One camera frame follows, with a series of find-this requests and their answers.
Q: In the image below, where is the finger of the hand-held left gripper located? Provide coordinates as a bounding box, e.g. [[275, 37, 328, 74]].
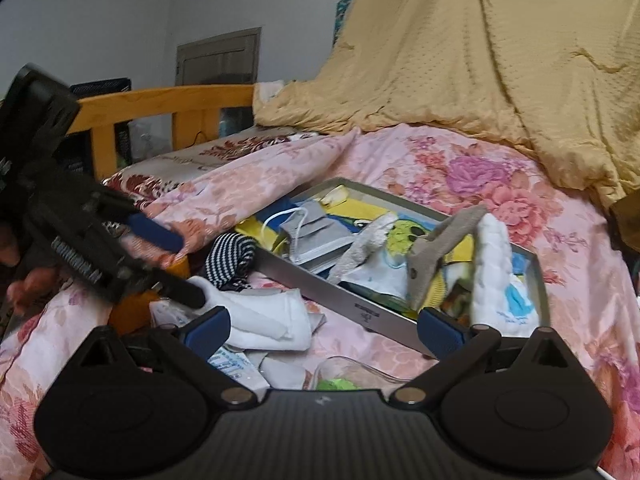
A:
[[107, 202, 185, 255], [144, 264, 210, 311]]

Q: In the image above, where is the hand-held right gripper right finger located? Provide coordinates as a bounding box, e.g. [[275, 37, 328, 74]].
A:
[[389, 307, 576, 406]]

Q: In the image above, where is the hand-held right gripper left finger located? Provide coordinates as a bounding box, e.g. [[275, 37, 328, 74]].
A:
[[70, 306, 253, 406]]

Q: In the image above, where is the white towel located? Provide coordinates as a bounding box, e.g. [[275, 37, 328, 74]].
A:
[[190, 277, 313, 353]]

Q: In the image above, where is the beige cloth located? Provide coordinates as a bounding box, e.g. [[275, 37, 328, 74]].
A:
[[406, 205, 490, 311]]

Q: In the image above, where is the white fluffy cloth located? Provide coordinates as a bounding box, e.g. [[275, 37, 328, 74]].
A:
[[470, 214, 516, 326]]

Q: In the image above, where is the white lace cloth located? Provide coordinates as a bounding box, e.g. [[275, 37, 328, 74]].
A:
[[327, 211, 401, 281]]

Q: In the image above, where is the grey shallow box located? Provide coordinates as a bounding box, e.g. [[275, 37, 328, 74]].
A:
[[247, 176, 551, 361]]

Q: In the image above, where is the grey face mask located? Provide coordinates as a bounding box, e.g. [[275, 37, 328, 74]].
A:
[[262, 199, 361, 273]]

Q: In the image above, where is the person's left hand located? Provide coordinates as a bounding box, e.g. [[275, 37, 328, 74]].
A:
[[0, 224, 62, 313]]

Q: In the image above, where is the white blue printed packet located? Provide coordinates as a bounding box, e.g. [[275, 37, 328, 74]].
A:
[[207, 347, 271, 393]]

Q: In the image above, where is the orange cloth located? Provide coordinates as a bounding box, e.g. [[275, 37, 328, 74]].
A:
[[107, 255, 191, 336]]

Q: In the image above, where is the black white striped sock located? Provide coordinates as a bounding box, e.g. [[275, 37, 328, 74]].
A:
[[205, 232, 261, 293]]

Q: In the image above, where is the white cloth with blue print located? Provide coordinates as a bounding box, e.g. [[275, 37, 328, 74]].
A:
[[500, 280, 542, 338]]

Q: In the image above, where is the grey cloth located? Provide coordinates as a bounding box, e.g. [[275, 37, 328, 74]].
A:
[[250, 305, 327, 391]]

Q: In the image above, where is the white cloth with blue trim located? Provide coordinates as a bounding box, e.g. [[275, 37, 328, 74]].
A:
[[345, 255, 408, 301]]

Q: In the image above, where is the clear plastic bag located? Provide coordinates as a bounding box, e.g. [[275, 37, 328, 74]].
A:
[[315, 355, 411, 392]]

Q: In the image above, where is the ornate red gold bedsheet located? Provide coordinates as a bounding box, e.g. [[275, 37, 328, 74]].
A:
[[102, 130, 321, 208]]

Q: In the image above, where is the dark blue plastic crate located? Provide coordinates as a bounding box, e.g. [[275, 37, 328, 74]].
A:
[[56, 78, 133, 175]]

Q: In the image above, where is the light blue container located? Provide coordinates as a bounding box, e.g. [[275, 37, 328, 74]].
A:
[[218, 107, 242, 137]]

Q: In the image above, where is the pink floral bedsheet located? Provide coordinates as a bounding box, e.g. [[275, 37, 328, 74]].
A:
[[0, 125, 640, 480]]

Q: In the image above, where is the grey door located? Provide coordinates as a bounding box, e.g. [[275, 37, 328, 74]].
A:
[[176, 26, 262, 87]]

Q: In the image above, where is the yellow dotted blanket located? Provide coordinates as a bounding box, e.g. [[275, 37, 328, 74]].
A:
[[252, 0, 640, 211]]

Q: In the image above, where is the teal patterned cloth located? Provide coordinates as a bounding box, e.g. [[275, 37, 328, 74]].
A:
[[335, 0, 357, 46]]

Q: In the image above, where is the wooden bed rail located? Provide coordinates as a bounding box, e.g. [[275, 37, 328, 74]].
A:
[[65, 84, 257, 182]]

